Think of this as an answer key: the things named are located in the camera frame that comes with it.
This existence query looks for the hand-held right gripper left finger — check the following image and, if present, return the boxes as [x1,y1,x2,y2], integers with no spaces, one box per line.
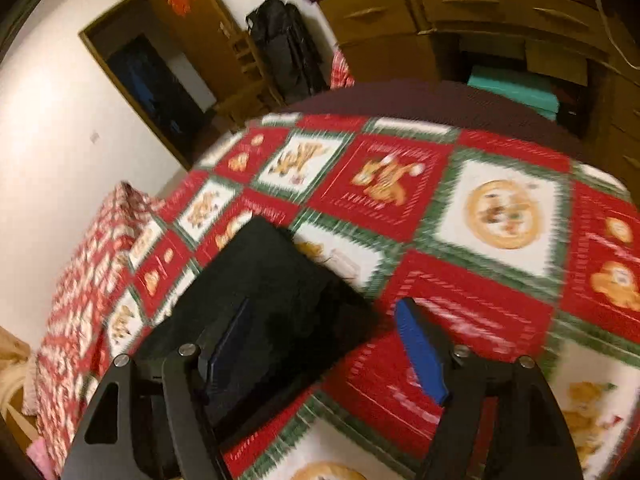
[60,297,253,480]

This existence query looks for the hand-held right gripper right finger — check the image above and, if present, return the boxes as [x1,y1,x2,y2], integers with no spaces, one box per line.
[394,297,586,480]

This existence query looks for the black pants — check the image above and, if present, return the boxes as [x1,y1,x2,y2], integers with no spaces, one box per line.
[132,216,386,453]

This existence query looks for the red printed blanket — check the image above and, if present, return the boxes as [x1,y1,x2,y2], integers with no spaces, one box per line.
[35,112,640,480]

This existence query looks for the pink cloth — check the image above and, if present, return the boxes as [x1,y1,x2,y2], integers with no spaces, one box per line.
[26,440,53,480]

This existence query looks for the dark maroon bed sheet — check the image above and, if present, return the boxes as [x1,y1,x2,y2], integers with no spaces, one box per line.
[277,79,606,166]

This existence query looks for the wooden chair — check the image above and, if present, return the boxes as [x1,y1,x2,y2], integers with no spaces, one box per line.
[215,30,286,131]

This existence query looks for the teal folded cloth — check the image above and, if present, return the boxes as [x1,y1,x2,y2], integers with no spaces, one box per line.
[467,65,561,121]

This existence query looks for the red plaid cloth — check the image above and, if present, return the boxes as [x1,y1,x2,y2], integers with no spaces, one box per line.
[330,50,356,91]

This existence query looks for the black bag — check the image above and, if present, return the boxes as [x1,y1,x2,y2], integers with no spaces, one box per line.
[245,0,331,106]

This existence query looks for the wooden door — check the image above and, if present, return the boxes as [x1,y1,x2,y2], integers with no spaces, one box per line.
[147,0,268,111]

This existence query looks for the wooden dresser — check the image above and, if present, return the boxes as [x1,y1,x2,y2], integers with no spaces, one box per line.
[305,0,640,196]

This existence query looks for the wooden door frame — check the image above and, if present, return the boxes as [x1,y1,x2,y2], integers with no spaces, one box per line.
[79,0,221,171]

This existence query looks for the white cable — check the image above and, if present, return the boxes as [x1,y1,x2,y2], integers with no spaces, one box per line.
[592,0,640,71]

